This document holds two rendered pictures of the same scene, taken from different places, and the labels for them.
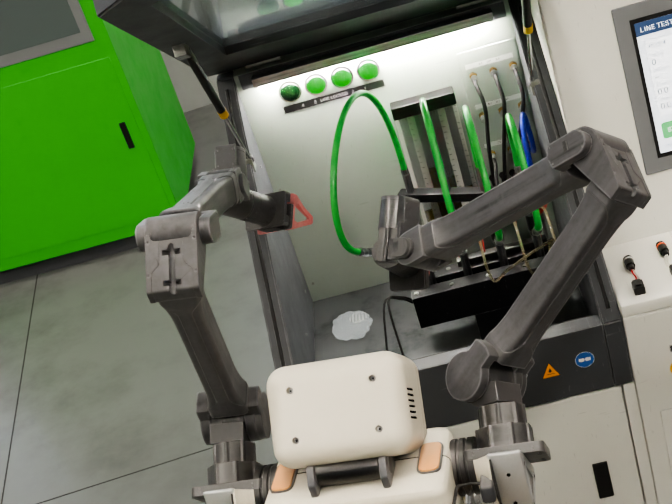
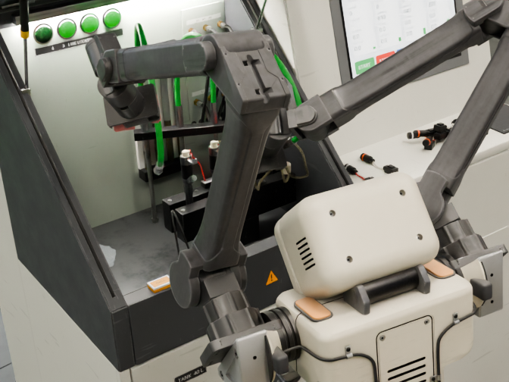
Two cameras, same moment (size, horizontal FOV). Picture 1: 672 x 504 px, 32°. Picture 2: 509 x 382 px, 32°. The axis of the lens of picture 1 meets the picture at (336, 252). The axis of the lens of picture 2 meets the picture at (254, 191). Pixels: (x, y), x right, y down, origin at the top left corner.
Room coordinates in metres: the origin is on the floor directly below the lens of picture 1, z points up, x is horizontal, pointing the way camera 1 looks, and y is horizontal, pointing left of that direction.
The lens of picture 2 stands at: (0.62, 0.96, 2.02)
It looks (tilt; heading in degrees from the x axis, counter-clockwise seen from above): 28 degrees down; 319
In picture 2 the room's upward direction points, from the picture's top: 3 degrees counter-clockwise
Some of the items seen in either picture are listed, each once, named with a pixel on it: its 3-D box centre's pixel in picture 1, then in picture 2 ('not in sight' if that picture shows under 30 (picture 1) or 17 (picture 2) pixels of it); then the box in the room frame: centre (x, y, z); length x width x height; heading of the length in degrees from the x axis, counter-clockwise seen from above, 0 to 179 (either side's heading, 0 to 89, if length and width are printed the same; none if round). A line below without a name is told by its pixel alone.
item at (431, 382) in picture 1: (456, 386); (246, 280); (1.92, -0.15, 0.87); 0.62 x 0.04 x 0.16; 83
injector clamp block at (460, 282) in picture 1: (493, 294); (232, 211); (2.14, -0.30, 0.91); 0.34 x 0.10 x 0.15; 83
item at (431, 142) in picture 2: not in sight; (448, 129); (1.92, -0.89, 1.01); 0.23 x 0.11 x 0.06; 83
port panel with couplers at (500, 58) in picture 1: (500, 111); (209, 63); (2.39, -0.45, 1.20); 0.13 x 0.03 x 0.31; 83
